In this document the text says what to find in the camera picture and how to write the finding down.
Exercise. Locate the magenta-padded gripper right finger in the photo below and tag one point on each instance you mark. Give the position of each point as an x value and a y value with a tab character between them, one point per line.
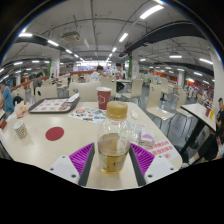
143	159

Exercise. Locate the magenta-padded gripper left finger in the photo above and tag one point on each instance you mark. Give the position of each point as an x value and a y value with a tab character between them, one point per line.
80	158

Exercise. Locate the clear bottle with tan cap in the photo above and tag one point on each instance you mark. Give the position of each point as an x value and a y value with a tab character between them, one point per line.
113	146

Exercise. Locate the white card with red print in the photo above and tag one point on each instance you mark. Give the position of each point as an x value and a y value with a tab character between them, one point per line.
163	150

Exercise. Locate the small purple packet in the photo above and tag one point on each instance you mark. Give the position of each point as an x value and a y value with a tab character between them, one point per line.
147	137

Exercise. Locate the clear plastic bag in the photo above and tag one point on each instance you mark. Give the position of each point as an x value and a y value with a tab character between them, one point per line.
137	130

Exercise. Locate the flat round red coaster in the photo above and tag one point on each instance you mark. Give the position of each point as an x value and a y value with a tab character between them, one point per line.
54	133

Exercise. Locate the colourful sticker sheet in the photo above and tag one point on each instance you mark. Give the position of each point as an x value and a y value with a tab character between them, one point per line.
86	115

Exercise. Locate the small white packet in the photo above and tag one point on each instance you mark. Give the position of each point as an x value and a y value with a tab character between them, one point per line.
134	115

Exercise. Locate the beige canteen chairs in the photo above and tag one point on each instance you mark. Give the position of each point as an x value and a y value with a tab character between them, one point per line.
155	103

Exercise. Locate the dark food tray, paper liner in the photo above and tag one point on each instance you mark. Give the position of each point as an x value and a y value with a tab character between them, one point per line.
50	105

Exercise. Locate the crumpled white napkin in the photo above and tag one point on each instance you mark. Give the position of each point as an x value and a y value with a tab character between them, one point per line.
73	97

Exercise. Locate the red paper cup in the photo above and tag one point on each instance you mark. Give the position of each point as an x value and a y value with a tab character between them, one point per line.
104	99

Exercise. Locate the person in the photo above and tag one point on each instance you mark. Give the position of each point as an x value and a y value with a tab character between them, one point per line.
95	75
119	71
38	81
211	146
6	99

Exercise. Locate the beige neighbouring table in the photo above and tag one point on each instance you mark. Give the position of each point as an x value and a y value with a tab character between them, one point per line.
198	113

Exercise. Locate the food wrapper with fries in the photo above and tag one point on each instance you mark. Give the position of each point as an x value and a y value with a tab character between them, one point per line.
22	109

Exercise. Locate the black backpack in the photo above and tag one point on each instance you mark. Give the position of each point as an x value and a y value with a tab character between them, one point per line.
17	99

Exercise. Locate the ceiling air conditioner unit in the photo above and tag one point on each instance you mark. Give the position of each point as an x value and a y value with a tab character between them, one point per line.
71	36

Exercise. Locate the ceiling lights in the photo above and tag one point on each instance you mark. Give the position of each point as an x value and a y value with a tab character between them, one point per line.
151	11

